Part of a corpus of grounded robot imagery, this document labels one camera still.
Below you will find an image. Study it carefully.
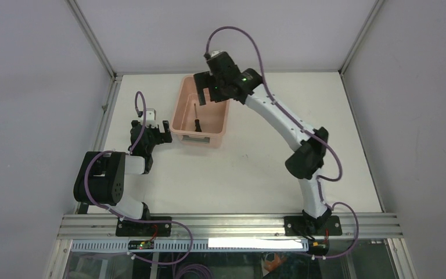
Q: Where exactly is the black yellow screwdriver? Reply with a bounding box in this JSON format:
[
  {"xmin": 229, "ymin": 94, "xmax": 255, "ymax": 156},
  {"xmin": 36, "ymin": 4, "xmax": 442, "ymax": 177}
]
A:
[{"xmin": 193, "ymin": 103, "xmax": 202, "ymax": 133}]

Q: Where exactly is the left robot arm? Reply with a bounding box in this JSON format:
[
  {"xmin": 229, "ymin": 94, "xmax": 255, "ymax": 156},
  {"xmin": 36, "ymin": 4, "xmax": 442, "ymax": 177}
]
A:
[{"xmin": 73, "ymin": 120, "xmax": 172, "ymax": 236}]

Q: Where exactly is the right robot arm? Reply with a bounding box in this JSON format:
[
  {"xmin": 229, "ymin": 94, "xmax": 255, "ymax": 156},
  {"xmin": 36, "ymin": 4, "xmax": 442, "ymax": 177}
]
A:
[{"xmin": 193, "ymin": 51, "xmax": 332, "ymax": 235}]

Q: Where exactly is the pink plastic bin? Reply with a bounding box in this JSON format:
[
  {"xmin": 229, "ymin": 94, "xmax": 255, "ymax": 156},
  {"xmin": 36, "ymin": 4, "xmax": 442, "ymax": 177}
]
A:
[{"xmin": 170, "ymin": 75, "xmax": 230, "ymax": 148}]

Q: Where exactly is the orange object under table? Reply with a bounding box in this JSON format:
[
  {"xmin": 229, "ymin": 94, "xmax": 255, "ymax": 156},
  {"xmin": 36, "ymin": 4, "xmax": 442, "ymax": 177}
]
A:
[{"xmin": 262, "ymin": 252, "xmax": 287, "ymax": 272}]

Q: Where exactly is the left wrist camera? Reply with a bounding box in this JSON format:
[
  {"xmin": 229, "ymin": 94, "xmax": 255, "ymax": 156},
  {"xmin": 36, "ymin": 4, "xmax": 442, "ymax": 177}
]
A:
[{"xmin": 138, "ymin": 108, "xmax": 158, "ymax": 128}]

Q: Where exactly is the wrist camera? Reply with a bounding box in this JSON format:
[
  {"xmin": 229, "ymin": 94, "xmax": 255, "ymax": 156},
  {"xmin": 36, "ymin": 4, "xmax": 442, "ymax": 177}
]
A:
[
  {"xmin": 138, "ymin": 108, "xmax": 158, "ymax": 128},
  {"xmin": 203, "ymin": 50, "xmax": 222, "ymax": 60}
]

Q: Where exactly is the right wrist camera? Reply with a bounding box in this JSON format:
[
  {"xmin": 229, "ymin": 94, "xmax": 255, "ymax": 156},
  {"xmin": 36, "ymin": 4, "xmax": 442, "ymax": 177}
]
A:
[{"xmin": 203, "ymin": 50, "xmax": 222, "ymax": 60}]

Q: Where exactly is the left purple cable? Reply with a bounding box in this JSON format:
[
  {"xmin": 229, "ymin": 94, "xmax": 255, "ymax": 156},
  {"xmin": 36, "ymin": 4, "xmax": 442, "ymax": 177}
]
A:
[{"xmin": 84, "ymin": 91, "xmax": 194, "ymax": 266}]

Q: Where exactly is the purple cable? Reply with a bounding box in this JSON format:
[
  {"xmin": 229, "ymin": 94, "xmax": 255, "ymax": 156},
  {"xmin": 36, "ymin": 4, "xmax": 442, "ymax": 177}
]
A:
[
  {"xmin": 84, "ymin": 91, "xmax": 194, "ymax": 266},
  {"xmin": 205, "ymin": 26, "xmax": 360, "ymax": 259}
]

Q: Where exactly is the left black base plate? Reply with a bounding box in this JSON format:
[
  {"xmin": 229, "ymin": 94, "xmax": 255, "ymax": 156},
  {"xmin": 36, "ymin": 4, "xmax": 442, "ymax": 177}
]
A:
[{"xmin": 115, "ymin": 216, "xmax": 172, "ymax": 238}]

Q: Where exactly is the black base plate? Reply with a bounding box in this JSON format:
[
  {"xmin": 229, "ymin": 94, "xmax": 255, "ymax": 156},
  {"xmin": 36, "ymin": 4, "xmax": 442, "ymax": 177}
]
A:
[
  {"xmin": 283, "ymin": 215, "xmax": 343, "ymax": 237},
  {"xmin": 115, "ymin": 216, "xmax": 172, "ymax": 238}
]

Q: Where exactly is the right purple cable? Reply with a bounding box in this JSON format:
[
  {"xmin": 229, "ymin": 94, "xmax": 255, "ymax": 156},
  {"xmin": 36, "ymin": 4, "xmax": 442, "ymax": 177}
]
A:
[{"xmin": 205, "ymin": 26, "xmax": 360, "ymax": 259}]

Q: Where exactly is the white slotted cable duct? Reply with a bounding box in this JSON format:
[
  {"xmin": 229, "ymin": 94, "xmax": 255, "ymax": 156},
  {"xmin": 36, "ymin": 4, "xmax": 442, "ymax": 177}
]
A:
[{"xmin": 71, "ymin": 238, "xmax": 308, "ymax": 253}]

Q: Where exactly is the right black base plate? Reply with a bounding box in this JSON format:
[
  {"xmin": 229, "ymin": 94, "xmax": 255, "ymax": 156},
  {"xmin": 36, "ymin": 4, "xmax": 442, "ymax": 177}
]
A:
[{"xmin": 283, "ymin": 215, "xmax": 343, "ymax": 237}]

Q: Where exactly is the aluminium front rail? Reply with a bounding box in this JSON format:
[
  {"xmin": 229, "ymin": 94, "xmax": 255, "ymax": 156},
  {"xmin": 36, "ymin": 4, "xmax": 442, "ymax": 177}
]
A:
[{"xmin": 57, "ymin": 213, "xmax": 403, "ymax": 239}]

